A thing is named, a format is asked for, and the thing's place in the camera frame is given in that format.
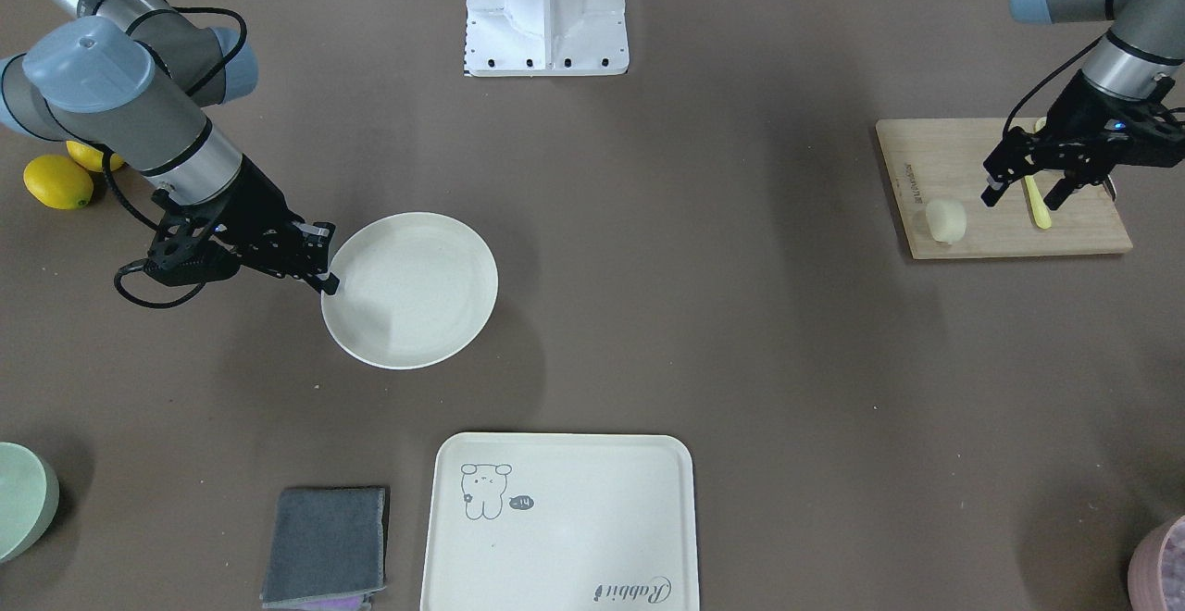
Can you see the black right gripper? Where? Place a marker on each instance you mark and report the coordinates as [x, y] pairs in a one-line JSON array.
[[260, 206]]

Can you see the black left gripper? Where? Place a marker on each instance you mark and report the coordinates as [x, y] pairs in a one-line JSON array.
[[1083, 104]]

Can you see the cream round plate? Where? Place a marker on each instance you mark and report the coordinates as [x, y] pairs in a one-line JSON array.
[[415, 288]]

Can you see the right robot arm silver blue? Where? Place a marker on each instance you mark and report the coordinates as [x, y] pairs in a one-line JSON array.
[[132, 78]]

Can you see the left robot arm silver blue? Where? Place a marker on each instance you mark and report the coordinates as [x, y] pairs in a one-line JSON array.
[[1144, 39]]

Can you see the cream rectangular tray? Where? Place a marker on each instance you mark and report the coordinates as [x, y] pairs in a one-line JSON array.
[[561, 521]]

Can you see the yellow plastic knife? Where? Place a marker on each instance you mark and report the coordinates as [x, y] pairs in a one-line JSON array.
[[1040, 212]]

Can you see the yellow lemon far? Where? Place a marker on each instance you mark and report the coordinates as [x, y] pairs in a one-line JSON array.
[[89, 157]]

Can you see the yellow lemon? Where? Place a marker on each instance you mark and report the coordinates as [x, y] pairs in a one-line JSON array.
[[58, 182], [89, 157]]

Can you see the yellow lemon near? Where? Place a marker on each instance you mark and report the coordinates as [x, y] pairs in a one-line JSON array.
[[58, 182]]

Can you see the grey folded cloth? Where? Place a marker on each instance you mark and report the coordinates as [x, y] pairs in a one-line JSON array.
[[327, 549]]

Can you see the mint green bowl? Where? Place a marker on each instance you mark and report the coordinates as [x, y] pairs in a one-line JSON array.
[[29, 499]]

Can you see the pink bowl with ice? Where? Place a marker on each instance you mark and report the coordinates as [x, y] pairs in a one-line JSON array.
[[1156, 570]]

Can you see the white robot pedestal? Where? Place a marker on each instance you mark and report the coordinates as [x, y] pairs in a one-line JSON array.
[[546, 38]]

